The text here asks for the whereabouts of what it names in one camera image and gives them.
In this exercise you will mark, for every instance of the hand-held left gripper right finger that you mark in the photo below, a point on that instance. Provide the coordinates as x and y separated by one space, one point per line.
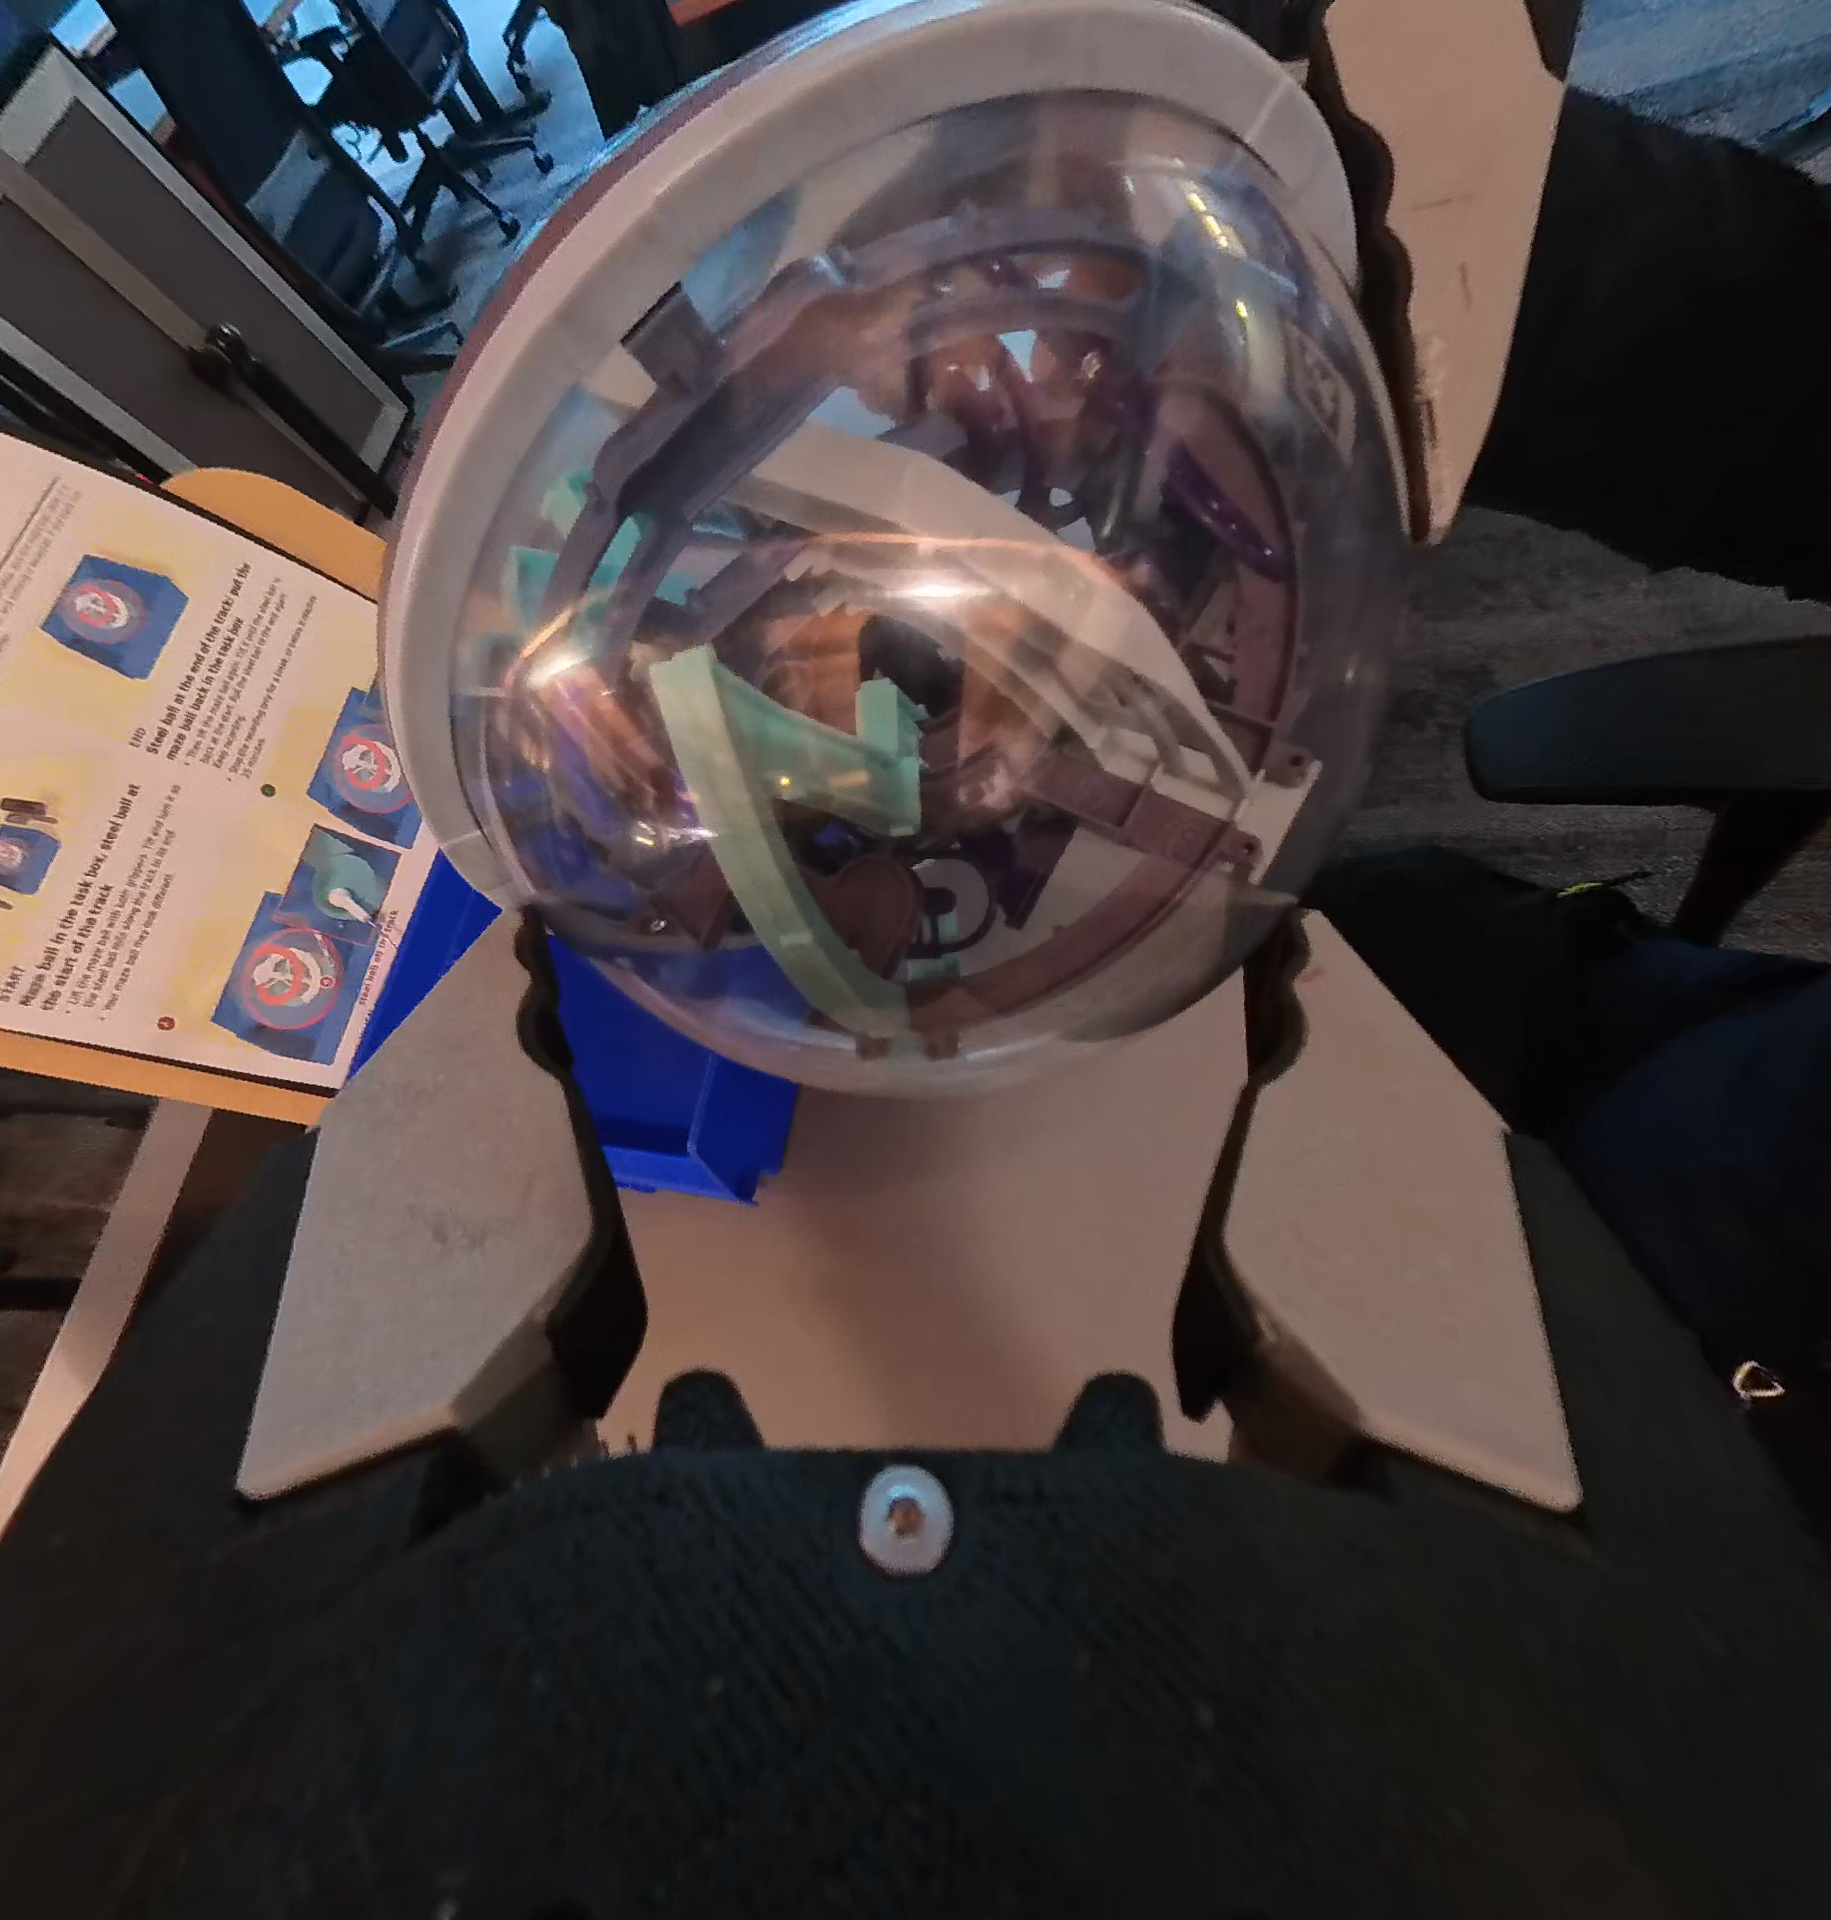
1397 1278

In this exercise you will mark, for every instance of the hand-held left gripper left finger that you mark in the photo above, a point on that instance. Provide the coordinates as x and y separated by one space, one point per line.
434 1248

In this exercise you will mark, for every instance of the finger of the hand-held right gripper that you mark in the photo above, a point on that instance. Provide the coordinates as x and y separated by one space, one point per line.
1471 179

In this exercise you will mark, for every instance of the clear plastic maze ball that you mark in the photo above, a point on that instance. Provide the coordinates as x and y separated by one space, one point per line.
917 572

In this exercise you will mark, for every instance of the blue plastic bin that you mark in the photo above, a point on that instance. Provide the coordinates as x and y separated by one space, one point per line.
678 1111

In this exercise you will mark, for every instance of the person's dark trousers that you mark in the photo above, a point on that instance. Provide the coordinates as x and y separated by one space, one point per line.
1677 1078

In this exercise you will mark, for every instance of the black armrest chair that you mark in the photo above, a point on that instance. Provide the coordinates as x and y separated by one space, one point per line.
1677 739

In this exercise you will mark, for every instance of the printed instruction sheet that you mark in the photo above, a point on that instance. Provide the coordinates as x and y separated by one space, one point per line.
149 720

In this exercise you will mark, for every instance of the grey equipment case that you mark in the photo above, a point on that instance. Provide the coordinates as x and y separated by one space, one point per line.
134 285

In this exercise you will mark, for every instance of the black office chair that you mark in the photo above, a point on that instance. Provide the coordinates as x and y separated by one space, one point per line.
434 92

